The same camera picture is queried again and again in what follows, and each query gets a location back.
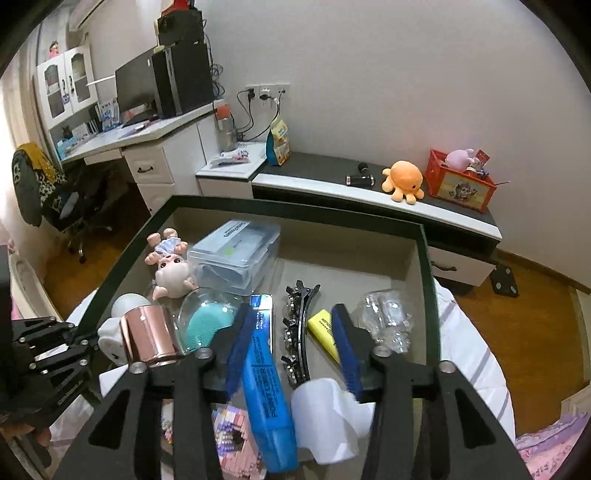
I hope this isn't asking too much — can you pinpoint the rose gold cup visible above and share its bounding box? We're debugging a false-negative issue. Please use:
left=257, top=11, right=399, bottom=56
left=119, top=305, right=181, bottom=367

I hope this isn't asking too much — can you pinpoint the black box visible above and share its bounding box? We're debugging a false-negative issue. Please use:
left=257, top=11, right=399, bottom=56
left=156, top=8, right=205, bottom=47

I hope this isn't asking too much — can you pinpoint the black floor scale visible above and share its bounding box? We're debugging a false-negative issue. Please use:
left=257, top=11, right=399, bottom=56
left=490, top=262, right=520, bottom=297

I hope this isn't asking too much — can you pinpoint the pink pig doll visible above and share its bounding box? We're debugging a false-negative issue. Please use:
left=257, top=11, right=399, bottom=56
left=147, top=227, right=197, bottom=301

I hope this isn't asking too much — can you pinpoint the black office chair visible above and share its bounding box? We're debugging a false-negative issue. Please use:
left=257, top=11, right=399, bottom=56
left=39, top=161, right=116, bottom=265

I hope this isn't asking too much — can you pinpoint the black massage gun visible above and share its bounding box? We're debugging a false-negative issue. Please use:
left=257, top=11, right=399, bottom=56
left=345, top=161, right=376, bottom=188

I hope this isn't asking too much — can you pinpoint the black hair clip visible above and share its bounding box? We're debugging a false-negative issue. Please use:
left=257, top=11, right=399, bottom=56
left=279, top=279, right=321, bottom=388

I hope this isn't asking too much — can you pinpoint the black computer monitor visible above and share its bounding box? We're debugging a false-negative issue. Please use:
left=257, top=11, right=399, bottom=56
left=115, top=48, right=158, bottom=121

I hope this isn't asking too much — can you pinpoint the blue highlighter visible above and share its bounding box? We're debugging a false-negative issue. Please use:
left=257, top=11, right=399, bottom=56
left=242, top=293, right=298, bottom=474

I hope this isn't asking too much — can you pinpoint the white glass-door cabinet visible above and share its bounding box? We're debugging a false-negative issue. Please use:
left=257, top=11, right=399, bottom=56
left=36, top=45, right=100, bottom=130

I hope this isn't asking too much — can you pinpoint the pink plush toy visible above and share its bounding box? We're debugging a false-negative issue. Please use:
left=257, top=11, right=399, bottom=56
left=444, top=148, right=476, bottom=169

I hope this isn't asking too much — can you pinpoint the yellow highlighter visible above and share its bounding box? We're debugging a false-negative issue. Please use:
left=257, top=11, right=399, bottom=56
left=307, top=308, right=342, bottom=365

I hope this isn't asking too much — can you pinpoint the pink storage box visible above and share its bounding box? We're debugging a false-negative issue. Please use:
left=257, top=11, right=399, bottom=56
left=69, top=194, right=440, bottom=407

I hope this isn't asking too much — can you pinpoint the pink white brick toy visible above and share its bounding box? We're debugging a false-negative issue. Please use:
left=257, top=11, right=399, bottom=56
left=210, top=401, right=269, bottom=480

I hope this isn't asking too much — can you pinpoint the white wall power outlet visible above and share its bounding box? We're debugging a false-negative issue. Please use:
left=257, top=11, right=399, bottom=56
left=245, top=82, right=291, bottom=97

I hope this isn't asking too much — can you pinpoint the teal silicone brush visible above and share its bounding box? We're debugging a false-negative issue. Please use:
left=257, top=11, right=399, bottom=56
left=178, top=288, right=243, bottom=356

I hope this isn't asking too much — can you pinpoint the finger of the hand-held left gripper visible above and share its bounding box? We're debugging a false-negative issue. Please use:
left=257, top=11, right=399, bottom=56
left=30, top=337, right=102, bottom=384
left=10, top=316, right=77, bottom=356

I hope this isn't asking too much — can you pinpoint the white desk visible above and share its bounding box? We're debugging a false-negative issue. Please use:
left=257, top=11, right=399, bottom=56
left=60, top=99, right=227, bottom=213

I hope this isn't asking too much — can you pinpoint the red storage crate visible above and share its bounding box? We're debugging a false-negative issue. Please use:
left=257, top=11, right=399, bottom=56
left=424, top=148, right=498, bottom=213

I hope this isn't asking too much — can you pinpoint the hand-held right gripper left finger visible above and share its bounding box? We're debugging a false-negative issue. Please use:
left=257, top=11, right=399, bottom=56
left=53, top=303, right=257, bottom=480

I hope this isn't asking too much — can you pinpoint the clear plastic bag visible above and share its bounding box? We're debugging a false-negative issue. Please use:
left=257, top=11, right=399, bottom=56
left=353, top=288, right=414, bottom=354

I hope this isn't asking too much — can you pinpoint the orange octopus plush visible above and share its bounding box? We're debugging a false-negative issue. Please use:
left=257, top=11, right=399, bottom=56
left=381, top=160, right=426, bottom=204

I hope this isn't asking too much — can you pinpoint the clear plastic case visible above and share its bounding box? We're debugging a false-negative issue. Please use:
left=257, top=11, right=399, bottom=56
left=187, top=219, right=281, bottom=296

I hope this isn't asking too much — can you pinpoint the pink quilt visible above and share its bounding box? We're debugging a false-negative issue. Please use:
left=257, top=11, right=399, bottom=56
left=515, top=411, right=591, bottom=480

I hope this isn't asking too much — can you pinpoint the water bottle with orange lid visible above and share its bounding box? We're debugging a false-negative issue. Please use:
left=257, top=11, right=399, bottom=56
left=216, top=104, right=237, bottom=153

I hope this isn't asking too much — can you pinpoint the white toy figure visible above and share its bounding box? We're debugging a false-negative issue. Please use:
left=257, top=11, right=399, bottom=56
left=97, top=292, right=153, bottom=365

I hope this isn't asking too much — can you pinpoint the black computer tower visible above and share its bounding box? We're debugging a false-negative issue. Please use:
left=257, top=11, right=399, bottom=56
left=151, top=41, right=215, bottom=118

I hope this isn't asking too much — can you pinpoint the blue white desk box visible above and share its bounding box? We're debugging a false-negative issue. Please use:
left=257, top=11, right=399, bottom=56
left=99, top=99, right=121, bottom=130

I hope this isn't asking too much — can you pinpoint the black white low cabinet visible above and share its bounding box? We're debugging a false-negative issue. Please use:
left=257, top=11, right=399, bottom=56
left=196, top=150, right=504, bottom=294

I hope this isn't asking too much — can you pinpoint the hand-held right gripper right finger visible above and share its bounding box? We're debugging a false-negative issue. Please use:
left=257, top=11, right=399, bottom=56
left=331, top=303, right=532, bottom=480

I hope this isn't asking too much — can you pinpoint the snack bag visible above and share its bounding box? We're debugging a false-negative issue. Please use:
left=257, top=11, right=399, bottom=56
left=266, top=117, right=293, bottom=167

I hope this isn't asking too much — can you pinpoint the beige curtain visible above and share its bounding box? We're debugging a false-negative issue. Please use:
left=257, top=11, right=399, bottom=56
left=0, top=69, right=28, bottom=241

